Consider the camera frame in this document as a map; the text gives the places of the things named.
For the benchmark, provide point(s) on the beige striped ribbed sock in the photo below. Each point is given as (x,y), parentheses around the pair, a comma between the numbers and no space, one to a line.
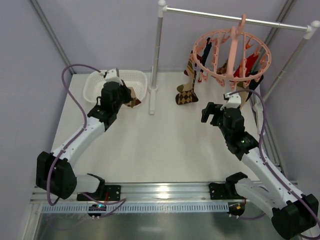
(135,101)

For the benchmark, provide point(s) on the pink round clip hanger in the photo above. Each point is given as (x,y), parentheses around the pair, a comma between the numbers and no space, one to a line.
(235,45)

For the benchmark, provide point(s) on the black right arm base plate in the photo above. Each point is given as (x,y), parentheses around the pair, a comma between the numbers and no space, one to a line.
(223,191)

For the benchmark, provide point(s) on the grey slotted cable duct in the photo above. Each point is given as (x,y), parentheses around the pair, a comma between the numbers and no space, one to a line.
(137,207)

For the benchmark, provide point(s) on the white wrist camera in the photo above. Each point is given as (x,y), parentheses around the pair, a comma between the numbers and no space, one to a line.
(112,75)
(233,100)

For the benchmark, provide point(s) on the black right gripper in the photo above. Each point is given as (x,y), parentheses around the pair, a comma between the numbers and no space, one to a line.
(215,116)

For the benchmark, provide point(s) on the brown argyle sock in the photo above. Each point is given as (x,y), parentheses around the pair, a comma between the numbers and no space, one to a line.
(185,96)

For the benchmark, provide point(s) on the navy sock red toe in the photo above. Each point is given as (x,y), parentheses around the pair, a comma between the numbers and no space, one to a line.
(253,85)

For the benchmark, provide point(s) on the silver white clothes rack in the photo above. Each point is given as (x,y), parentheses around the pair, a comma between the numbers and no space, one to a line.
(163,8)

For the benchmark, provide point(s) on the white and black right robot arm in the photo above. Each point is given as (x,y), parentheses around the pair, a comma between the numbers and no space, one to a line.
(291,211)

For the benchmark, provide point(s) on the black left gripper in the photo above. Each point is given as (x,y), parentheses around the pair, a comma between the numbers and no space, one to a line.
(126,93)

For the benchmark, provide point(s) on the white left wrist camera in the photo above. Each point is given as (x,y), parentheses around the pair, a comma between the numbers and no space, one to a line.
(112,75)

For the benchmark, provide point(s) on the aluminium mounting rail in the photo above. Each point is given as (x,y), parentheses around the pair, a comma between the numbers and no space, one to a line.
(163,192)

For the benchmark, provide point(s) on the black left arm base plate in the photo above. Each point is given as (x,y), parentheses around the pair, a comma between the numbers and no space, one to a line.
(106,192)

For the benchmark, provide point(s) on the white perforated plastic basket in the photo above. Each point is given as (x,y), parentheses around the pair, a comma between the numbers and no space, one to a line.
(134,80)

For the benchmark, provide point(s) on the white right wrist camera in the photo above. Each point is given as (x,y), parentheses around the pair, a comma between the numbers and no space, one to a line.
(233,100)

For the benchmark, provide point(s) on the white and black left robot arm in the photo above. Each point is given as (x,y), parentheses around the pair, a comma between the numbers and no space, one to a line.
(54,170)

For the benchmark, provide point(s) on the navy sock beige toe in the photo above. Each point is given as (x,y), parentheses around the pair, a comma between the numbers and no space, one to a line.
(206,51)

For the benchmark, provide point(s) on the beige orange argyle sock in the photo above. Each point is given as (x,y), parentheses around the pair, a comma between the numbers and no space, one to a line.
(240,72)

